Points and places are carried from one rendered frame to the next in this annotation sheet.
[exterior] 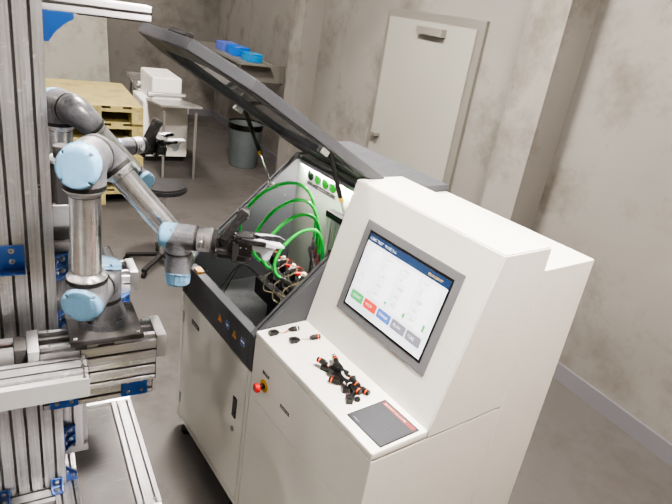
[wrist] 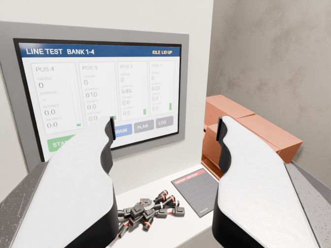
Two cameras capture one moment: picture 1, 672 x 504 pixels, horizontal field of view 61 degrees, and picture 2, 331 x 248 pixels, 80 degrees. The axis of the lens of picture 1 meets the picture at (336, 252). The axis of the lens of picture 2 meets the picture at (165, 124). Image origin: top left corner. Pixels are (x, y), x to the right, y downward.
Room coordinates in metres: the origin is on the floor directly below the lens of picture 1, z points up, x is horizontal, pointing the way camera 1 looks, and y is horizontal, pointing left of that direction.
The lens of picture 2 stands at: (1.56, 0.27, 1.52)
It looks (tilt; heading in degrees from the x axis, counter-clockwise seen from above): 31 degrees down; 272
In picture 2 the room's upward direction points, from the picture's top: 9 degrees clockwise
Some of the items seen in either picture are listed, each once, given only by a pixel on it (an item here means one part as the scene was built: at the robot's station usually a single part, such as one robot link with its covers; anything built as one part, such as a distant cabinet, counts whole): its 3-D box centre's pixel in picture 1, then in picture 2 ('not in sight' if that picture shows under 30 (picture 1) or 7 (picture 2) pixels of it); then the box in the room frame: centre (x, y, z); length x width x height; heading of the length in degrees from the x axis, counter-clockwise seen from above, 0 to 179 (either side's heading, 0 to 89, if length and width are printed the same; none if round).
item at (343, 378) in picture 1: (341, 375); (146, 210); (1.59, -0.08, 1.01); 0.23 x 0.11 x 0.06; 39
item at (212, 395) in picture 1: (209, 392); not in sight; (2.10, 0.46, 0.44); 0.65 x 0.02 x 0.68; 39
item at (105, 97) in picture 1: (86, 139); not in sight; (5.70, 2.71, 0.49); 1.33 x 0.91 x 0.98; 33
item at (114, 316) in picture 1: (103, 307); not in sight; (1.64, 0.74, 1.09); 0.15 x 0.15 x 0.10
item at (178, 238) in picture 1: (178, 237); not in sight; (1.53, 0.46, 1.43); 0.11 x 0.08 x 0.09; 96
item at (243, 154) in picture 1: (244, 143); not in sight; (7.39, 1.41, 0.28); 0.47 x 0.45 x 0.57; 32
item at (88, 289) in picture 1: (86, 232); not in sight; (1.50, 0.72, 1.41); 0.15 x 0.12 x 0.55; 6
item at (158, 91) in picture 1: (160, 114); not in sight; (7.25, 2.49, 0.52); 2.20 x 0.56 x 1.04; 31
